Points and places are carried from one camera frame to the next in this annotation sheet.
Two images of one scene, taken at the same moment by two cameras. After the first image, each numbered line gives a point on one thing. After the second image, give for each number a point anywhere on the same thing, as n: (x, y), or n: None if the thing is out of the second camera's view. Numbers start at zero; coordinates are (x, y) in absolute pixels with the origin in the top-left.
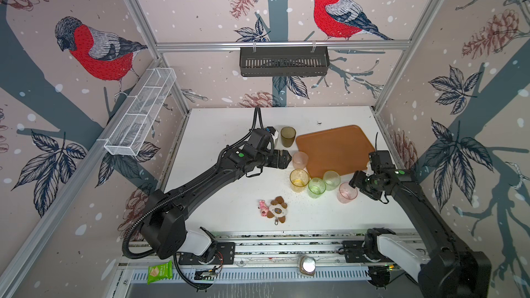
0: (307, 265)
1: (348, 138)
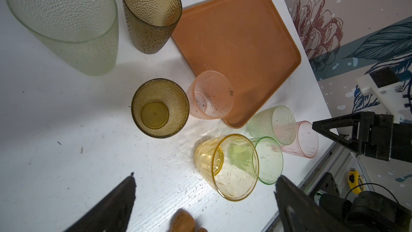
0: None
1: (242, 36)
